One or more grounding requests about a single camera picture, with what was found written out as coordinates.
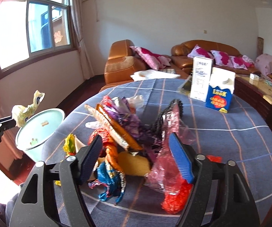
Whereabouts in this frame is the white printed plastic bag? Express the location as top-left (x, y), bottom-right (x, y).
top-left (12, 90), bottom-right (45, 128)

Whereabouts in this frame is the pink clear plastic bag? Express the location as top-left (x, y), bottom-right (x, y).
top-left (146, 104), bottom-right (195, 193)

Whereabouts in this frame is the purple snack wrapper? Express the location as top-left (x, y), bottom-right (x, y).
top-left (100, 95), bottom-right (163, 162)

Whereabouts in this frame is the light green trash bin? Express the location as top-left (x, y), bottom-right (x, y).
top-left (15, 108), bottom-right (65, 162)

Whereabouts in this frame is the yellow plastic bag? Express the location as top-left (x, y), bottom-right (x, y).
top-left (54, 133), bottom-right (80, 187)

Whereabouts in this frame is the blue plaid tablecloth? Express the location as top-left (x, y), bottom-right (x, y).
top-left (5, 78), bottom-right (272, 227)

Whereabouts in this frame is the blue foil wrapper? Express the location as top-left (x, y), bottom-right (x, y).
top-left (88, 160), bottom-right (126, 204)

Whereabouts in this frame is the orange gold long box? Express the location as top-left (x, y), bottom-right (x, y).
top-left (84, 104), bottom-right (143, 152)

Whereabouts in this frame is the wooden coffee table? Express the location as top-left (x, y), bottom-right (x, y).
top-left (234, 75), bottom-right (272, 130)

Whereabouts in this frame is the blue white Look carton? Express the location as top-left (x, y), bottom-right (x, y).
top-left (205, 67), bottom-right (236, 113)

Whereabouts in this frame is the clear dark snack packet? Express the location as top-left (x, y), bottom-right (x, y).
top-left (177, 75), bottom-right (192, 97)

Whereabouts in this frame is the white tissue box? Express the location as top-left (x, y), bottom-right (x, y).
top-left (249, 73), bottom-right (260, 81)

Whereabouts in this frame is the brown leather chaise sofa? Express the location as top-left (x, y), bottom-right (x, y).
top-left (98, 39), bottom-right (191, 93)

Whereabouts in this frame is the white red plastic bag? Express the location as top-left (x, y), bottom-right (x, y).
top-left (126, 95), bottom-right (144, 109)

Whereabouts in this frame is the tall white milk carton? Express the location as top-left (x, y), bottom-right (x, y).
top-left (190, 56), bottom-right (213, 102)

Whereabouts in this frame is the pink cloth covered chair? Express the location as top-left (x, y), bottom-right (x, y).
top-left (255, 54), bottom-right (272, 76)

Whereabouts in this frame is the pink floral pillow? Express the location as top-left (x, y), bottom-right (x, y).
top-left (187, 44), bottom-right (214, 59)
top-left (210, 50), bottom-right (233, 68)
top-left (230, 56), bottom-right (247, 70)

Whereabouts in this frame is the checkered cushion on sofa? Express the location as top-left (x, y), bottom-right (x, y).
top-left (160, 68), bottom-right (176, 74)

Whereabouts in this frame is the white folded cloth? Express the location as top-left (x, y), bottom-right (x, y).
top-left (130, 70), bottom-right (181, 82)

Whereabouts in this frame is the brown leather long sofa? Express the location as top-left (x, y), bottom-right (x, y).
top-left (170, 39), bottom-right (261, 76)

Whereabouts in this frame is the beige curtain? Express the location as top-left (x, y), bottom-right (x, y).
top-left (70, 0), bottom-right (94, 80)

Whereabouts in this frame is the pink pillow on chaise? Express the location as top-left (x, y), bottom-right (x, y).
top-left (130, 46), bottom-right (171, 71)

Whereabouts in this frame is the window with brown frame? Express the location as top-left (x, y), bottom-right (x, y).
top-left (0, 0), bottom-right (75, 79)

